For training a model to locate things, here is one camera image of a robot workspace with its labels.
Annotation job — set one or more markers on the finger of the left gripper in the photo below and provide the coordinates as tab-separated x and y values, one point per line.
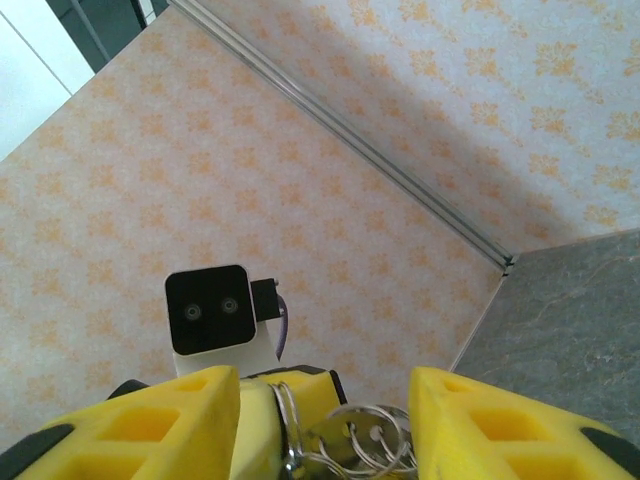
257	430
310	395

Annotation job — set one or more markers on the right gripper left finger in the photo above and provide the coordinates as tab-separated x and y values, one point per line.
125	435

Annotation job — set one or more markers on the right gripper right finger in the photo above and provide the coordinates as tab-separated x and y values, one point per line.
500	435

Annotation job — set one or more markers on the aluminium corner post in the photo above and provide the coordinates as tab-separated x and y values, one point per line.
350	135

